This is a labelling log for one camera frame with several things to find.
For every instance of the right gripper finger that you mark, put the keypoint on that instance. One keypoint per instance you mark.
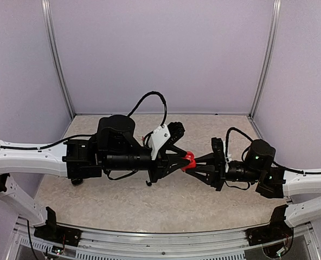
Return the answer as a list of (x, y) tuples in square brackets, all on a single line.
[(202, 173), (207, 159)]

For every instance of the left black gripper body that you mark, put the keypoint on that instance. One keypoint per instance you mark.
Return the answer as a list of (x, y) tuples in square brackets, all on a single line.
[(160, 168)]

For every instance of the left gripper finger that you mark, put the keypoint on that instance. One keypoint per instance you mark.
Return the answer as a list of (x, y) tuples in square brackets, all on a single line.
[(176, 164), (172, 152)]

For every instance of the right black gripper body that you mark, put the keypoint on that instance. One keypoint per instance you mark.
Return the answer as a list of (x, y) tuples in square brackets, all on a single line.
[(220, 176)]

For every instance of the red earbud charging case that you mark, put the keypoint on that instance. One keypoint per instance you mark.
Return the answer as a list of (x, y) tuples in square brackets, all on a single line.
[(189, 161)]

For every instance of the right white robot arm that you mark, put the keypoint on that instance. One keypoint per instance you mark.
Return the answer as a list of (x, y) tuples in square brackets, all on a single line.
[(272, 181)]

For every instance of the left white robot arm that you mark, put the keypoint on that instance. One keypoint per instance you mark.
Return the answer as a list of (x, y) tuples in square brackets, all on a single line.
[(112, 148)]

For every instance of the small black case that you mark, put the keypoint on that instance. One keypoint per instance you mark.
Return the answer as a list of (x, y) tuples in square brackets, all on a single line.
[(76, 182)]

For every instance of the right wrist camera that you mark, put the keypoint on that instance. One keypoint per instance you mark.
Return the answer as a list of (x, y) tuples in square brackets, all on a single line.
[(218, 150)]

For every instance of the front aluminium rail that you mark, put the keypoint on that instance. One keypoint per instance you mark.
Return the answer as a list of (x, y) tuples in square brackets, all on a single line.
[(105, 244)]

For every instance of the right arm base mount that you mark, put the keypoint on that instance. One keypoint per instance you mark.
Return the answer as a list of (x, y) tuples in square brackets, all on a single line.
[(275, 230)]

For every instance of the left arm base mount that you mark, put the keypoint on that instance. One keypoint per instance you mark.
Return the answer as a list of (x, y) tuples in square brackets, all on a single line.
[(53, 232)]

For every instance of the left aluminium frame post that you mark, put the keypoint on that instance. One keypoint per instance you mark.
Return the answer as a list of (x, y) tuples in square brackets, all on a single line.
[(49, 25)]

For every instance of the aluminium frame post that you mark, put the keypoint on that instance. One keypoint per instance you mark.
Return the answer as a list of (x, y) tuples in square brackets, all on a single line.
[(49, 25), (272, 34)]

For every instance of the right aluminium frame post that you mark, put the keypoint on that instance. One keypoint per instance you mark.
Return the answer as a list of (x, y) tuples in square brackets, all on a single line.
[(272, 34)]

